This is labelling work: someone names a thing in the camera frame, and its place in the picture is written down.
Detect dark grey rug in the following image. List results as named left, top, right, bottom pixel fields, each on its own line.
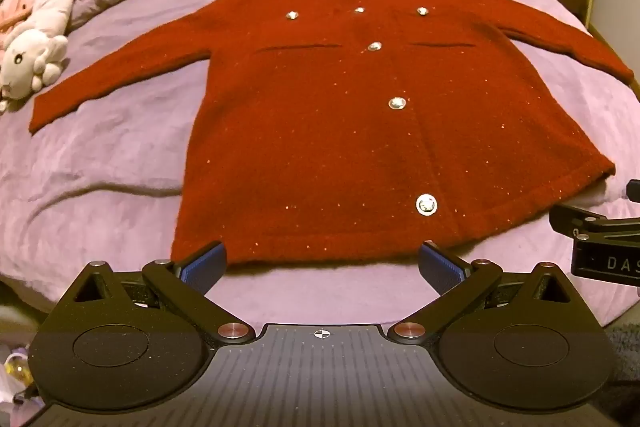
left=604, top=321, right=640, bottom=385

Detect white bunny plush toy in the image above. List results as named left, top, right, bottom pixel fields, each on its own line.
left=0, top=0, right=81, bottom=112

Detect red coat with silver buttons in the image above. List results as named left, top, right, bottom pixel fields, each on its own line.
left=28, top=0, right=635, bottom=267

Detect clear plastic ball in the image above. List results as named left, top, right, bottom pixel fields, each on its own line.
left=4, top=353, right=34, bottom=384

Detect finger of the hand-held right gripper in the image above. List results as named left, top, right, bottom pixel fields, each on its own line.
left=549, top=203, right=640, bottom=242

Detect purple bed sheet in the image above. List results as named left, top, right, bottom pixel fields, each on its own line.
left=0, top=0, right=640, bottom=338

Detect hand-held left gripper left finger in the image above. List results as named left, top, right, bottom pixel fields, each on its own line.
left=62, top=240, right=256, bottom=347

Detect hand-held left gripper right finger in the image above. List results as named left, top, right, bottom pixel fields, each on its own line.
left=387, top=240, right=585, bottom=347

